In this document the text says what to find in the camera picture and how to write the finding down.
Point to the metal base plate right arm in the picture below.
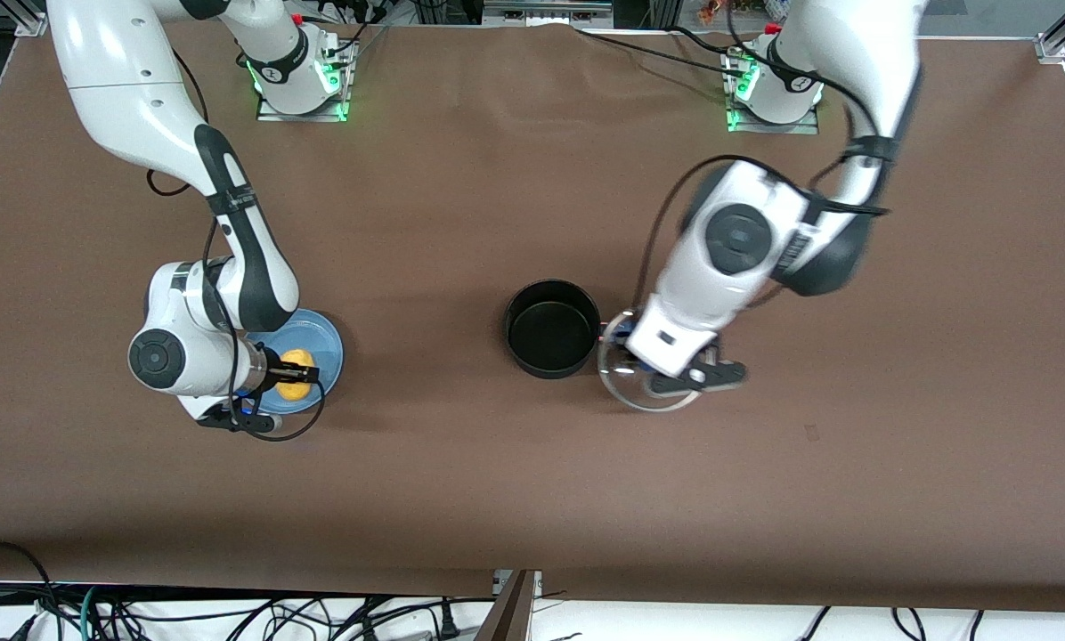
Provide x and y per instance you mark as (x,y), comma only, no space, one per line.
(270,112)

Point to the metal frame post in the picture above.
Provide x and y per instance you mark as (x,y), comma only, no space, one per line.
(510,614)

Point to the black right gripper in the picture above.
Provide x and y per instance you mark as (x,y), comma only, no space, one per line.
(269,370)

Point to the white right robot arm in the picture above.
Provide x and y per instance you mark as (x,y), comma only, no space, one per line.
(132,89)

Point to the yellow potato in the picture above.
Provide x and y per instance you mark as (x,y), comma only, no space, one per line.
(299,356)

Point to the metal base plate left arm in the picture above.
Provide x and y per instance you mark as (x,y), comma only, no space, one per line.
(808,127)

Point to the aluminium frame corner piece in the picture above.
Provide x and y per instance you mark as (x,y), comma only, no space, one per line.
(29,20)

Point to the blue plastic plate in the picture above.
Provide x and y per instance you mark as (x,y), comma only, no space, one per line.
(326,343)

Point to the brown table cover sheet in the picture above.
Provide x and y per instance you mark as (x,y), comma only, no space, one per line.
(532,490)

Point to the metal equipment rack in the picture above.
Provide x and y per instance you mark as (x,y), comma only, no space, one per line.
(541,11)

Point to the colourful background objects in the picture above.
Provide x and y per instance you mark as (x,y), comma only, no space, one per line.
(737,9)

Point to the glass lid with blue knob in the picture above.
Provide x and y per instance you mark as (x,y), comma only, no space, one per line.
(626,381)

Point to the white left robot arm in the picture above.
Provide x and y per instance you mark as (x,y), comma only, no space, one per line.
(737,294)

